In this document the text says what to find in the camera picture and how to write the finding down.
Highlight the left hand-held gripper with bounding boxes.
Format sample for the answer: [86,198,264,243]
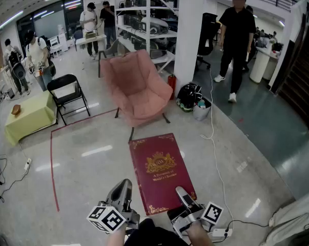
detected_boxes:
[86,178,141,234]

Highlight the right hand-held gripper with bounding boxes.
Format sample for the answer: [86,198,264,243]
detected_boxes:
[167,186,224,238]

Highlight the red hardcover book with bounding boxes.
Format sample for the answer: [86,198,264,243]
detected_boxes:
[128,133,198,216]

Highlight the pink armchair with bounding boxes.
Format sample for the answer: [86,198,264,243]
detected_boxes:
[99,49,174,142]

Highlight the person's left forearm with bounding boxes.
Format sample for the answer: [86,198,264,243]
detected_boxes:
[105,225,129,246]

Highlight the person's right forearm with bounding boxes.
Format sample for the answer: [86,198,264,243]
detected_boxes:
[188,220,214,246]

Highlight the person's black clothing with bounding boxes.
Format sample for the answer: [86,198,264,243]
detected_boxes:
[123,218,191,246]

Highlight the red floor tape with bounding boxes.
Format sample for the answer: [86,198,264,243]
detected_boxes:
[50,108,118,212]

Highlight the grey fabric bag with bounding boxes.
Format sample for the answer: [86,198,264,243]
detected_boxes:
[192,97,213,121]

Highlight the black backpack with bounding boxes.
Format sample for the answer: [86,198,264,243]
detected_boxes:
[176,83,202,112]

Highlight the white cloth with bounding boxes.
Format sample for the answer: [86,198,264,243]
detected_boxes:
[259,188,309,246]

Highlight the red fire extinguisher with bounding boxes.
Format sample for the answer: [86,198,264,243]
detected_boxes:
[168,73,177,100]

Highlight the table with green cloth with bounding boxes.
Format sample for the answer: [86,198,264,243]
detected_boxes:
[4,90,58,147]

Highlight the black folding chair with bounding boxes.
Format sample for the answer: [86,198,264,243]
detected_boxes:
[47,74,91,126]

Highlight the grey plastic chair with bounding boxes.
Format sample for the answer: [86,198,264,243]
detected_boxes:
[98,38,119,78]

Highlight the white round counter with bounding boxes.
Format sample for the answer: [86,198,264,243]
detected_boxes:
[249,46,278,84]

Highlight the white table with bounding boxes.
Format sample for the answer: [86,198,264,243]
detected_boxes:
[75,34,108,52]

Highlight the white metal shelving rack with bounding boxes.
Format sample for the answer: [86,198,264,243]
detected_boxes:
[113,0,180,73]

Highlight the black office chair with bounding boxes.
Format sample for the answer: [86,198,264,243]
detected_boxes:
[195,12,221,70]

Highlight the dark wooden staircase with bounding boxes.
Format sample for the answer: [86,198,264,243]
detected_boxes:
[277,26,309,134]

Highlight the white water dispenser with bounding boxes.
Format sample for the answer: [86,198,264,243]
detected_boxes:
[57,24,68,52]

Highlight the thin black cable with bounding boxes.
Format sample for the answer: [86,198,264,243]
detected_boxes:
[225,219,270,231]

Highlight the long white cable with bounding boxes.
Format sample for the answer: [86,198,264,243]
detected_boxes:
[200,68,235,230]

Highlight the black floor cables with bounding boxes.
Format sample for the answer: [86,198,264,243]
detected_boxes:
[0,154,30,203]

